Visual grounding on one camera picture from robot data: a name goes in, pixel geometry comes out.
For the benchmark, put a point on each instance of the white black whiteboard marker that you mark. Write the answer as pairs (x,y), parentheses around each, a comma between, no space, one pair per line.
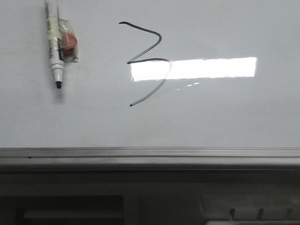
(54,33)

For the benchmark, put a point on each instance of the white whiteboard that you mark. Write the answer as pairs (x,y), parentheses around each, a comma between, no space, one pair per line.
(203,73)

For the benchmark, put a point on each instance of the grey aluminium marker tray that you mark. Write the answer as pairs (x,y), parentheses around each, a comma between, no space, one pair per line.
(147,159)

